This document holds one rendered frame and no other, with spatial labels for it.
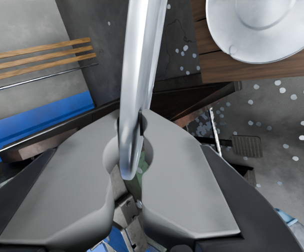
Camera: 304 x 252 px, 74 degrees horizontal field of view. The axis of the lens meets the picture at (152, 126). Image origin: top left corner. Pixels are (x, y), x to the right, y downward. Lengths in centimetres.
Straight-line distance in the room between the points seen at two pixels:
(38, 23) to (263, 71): 181
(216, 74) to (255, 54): 13
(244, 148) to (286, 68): 46
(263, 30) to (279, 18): 4
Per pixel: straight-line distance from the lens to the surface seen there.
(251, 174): 121
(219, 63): 67
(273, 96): 102
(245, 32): 62
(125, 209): 74
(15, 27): 203
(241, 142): 96
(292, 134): 107
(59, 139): 100
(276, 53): 60
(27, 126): 188
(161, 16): 29
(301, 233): 49
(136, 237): 86
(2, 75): 165
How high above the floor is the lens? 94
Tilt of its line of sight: 38 degrees down
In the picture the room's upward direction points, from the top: 120 degrees counter-clockwise
